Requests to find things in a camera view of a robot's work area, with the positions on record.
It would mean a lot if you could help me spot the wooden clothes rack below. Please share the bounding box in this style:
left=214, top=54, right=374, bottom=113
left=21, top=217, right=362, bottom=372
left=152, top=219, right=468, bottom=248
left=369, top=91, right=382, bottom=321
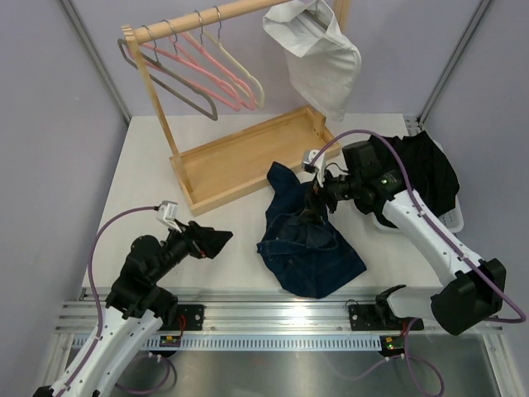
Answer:
left=122, top=1, right=340, bottom=215

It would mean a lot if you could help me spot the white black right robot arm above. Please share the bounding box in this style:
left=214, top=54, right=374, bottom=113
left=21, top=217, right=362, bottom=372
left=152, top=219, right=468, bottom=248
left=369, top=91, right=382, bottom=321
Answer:
left=301, top=141, right=506, bottom=335

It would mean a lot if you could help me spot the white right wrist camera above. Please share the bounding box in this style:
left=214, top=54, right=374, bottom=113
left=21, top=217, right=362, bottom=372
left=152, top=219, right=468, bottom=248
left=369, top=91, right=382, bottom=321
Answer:
left=301, top=150, right=326, bottom=187

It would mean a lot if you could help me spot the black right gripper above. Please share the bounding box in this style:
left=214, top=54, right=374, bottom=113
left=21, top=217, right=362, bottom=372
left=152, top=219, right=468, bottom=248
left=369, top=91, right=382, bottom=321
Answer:
left=298, top=163, right=362, bottom=227

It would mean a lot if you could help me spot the grey hanger with white garment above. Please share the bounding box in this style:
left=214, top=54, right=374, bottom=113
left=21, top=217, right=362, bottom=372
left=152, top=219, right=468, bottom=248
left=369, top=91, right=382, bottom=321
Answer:
left=303, top=0, right=328, bottom=31

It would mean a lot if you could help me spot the grey metal hanger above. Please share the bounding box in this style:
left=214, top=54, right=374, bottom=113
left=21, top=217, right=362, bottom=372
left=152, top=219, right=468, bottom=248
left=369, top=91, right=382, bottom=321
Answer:
left=117, top=25, right=219, bottom=122

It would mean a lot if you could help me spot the wooden hanger with blue garment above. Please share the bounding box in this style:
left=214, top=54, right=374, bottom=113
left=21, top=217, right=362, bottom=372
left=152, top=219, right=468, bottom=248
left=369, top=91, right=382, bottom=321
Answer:
left=206, top=6, right=265, bottom=108

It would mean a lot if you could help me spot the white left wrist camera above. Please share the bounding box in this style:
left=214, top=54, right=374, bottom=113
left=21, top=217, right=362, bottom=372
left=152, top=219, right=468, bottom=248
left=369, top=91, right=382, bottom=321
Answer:
left=156, top=200, right=180, bottom=231

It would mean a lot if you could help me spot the white plastic basket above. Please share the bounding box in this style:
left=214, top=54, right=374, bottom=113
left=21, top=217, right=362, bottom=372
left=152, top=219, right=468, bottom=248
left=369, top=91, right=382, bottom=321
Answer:
left=371, top=140, right=465, bottom=235

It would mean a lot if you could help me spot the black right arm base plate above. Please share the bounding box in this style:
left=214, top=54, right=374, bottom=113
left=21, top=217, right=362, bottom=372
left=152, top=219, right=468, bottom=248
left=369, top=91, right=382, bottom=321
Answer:
left=347, top=304, right=412, bottom=332

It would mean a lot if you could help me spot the pink hanger with black garment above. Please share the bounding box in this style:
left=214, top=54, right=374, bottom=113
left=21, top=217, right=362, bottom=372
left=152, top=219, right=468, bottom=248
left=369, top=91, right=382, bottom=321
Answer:
left=181, top=10, right=257, bottom=111

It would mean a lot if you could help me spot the white slotted cable duct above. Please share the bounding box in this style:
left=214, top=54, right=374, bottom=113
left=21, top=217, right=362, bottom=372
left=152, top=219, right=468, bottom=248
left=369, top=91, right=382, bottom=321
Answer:
left=141, top=334, right=382, bottom=352

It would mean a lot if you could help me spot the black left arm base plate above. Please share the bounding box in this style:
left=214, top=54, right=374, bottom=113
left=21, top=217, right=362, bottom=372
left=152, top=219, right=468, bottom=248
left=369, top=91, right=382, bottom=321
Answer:
left=175, top=304, right=205, bottom=332

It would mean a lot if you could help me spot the dark blue garment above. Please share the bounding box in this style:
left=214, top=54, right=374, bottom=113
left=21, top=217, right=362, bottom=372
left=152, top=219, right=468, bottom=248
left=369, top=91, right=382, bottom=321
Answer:
left=256, top=162, right=367, bottom=299

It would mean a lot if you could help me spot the white garment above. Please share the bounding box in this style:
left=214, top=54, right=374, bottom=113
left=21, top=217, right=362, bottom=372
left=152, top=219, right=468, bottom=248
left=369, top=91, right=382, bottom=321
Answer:
left=263, top=1, right=362, bottom=122

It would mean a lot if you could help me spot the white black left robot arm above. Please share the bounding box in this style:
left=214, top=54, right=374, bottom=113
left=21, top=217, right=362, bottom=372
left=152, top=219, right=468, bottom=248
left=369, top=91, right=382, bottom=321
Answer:
left=35, top=222, right=233, bottom=396

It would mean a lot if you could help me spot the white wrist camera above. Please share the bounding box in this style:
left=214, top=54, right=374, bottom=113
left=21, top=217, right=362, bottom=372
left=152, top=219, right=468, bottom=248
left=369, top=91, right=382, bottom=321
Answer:
left=156, top=200, right=180, bottom=231
left=301, top=150, right=326, bottom=187

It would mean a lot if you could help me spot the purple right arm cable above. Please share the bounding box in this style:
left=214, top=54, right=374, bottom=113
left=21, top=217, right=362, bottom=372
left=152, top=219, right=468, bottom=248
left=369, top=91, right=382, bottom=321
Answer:
left=307, top=128, right=528, bottom=394

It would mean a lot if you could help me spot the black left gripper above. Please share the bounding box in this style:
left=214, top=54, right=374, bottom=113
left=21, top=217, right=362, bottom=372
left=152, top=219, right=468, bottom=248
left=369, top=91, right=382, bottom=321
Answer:
left=150, top=218, right=232, bottom=283

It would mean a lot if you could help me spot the black garment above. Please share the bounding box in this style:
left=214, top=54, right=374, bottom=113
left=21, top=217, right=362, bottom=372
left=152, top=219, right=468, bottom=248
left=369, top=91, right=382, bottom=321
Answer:
left=369, top=130, right=461, bottom=217

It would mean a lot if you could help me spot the aluminium mounting rail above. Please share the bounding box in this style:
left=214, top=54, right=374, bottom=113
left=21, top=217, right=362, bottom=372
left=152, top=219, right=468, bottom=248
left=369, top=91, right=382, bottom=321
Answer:
left=54, top=289, right=506, bottom=335

